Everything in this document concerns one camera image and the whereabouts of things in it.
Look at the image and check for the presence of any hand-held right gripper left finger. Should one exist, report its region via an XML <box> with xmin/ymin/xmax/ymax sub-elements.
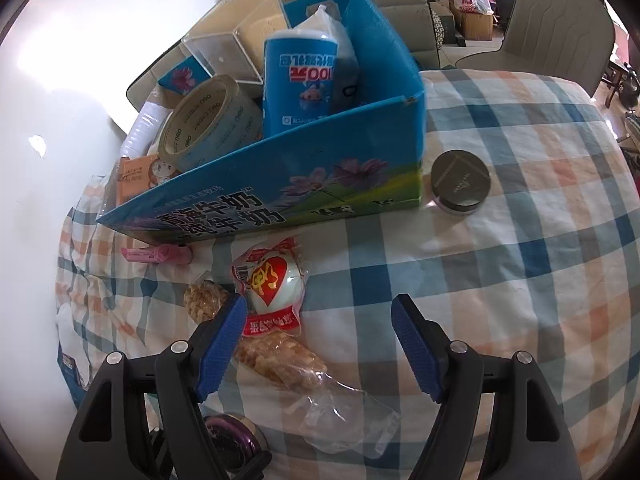
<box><xmin>55</xmin><ymin>292</ymin><xmax>249</xmax><ymax>480</ymax></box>

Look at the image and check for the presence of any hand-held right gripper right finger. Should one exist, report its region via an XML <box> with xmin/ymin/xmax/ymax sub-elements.
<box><xmin>391</xmin><ymin>293</ymin><xmax>584</xmax><ymax>480</ymax></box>

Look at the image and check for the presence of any clear bag of peanut snacks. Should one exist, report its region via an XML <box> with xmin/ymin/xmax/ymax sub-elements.
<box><xmin>184</xmin><ymin>272</ymin><xmax>401</xmax><ymax>461</ymax></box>

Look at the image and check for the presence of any red and white egg packet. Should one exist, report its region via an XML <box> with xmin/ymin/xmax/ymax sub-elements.
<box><xmin>231</xmin><ymin>237</ymin><xmax>311</xmax><ymax>337</ymax></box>

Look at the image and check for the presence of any orange cartoon snack packet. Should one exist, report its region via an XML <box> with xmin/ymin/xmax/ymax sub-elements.
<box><xmin>116</xmin><ymin>155</ymin><xmax>181</xmax><ymax>207</ymax></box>

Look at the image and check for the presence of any blue cardboard box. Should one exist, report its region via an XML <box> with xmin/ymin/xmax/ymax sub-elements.
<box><xmin>96</xmin><ymin>0</ymin><xmax>427</xmax><ymax>246</ymax></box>

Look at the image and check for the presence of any clear packing tape roll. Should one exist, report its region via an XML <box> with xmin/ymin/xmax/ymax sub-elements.
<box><xmin>158</xmin><ymin>75</ymin><xmax>264</xmax><ymax>173</ymax></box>

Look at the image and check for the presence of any blue cylindrical wipes canister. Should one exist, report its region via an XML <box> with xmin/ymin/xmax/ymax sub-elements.
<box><xmin>263</xmin><ymin>28</ymin><xmax>340</xmax><ymax>139</ymax></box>

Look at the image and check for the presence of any clear plastic box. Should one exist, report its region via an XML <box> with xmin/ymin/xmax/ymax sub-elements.
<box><xmin>181</xmin><ymin>0</ymin><xmax>292</xmax><ymax>85</ymax></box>

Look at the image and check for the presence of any purple round tin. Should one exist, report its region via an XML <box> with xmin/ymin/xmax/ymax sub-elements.
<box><xmin>202</xmin><ymin>414</ymin><xmax>266</xmax><ymax>480</ymax></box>

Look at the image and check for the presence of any plaid blanket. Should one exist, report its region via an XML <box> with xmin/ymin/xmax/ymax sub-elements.
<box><xmin>55</xmin><ymin>67</ymin><xmax>636</xmax><ymax>480</ymax></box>

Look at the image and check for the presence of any pink small package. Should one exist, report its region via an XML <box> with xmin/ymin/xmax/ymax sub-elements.
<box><xmin>121</xmin><ymin>245</ymin><xmax>193</xmax><ymax>265</ymax></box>

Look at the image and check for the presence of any dark round jar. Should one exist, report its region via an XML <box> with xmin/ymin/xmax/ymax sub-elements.
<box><xmin>430</xmin><ymin>150</ymin><xmax>491</xmax><ymax>213</ymax></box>

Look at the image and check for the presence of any brown cardboard box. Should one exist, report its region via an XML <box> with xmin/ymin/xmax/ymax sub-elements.
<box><xmin>457</xmin><ymin>10</ymin><xmax>496</xmax><ymax>42</ymax></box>

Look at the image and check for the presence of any grey shell chair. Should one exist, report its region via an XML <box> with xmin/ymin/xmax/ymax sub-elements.
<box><xmin>455</xmin><ymin>0</ymin><xmax>616</xmax><ymax>98</ymax></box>

